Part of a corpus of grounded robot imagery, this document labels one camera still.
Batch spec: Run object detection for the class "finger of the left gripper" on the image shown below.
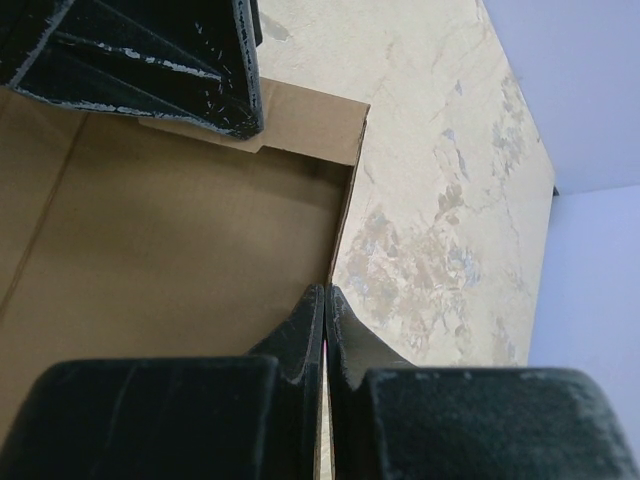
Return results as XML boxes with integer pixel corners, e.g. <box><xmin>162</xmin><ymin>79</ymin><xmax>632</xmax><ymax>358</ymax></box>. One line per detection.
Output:
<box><xmin>1</xmin><ymin>0</ymin><xmax>264</xmax><ymax>140</ymax></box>

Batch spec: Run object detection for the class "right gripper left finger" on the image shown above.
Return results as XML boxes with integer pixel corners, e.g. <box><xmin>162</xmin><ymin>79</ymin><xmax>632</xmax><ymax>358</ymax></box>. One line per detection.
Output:
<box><xmin>1</xmin><ymin>284</ymin><xmax>324</xmax><ymax>479</ymax></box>

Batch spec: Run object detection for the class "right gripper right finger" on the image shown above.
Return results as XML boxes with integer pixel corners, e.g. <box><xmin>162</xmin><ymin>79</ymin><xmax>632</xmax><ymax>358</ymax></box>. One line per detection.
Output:
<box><xmin>325</xmin><ymin>287</ymin><xmax>639</xmax><ymax>479</ymax></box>

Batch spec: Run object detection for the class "brown cardboard box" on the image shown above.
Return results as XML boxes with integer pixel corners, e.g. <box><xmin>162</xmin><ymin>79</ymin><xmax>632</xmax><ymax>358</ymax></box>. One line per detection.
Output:
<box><xmin>1</xmin><ymin>79</ymin><xmax>369</xmax><ymax>450</ymax></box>

